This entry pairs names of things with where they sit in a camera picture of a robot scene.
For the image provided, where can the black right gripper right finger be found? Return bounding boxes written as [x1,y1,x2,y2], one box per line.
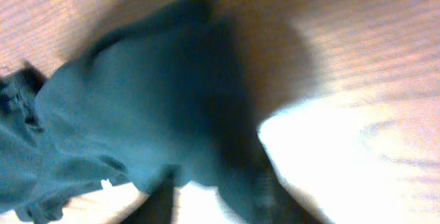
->
[254,170,323,224]

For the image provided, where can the black t-shirt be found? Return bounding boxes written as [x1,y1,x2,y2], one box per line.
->
[1,0,274,223]

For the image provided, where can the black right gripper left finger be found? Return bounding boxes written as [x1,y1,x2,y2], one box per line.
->
[120,170,175,224]

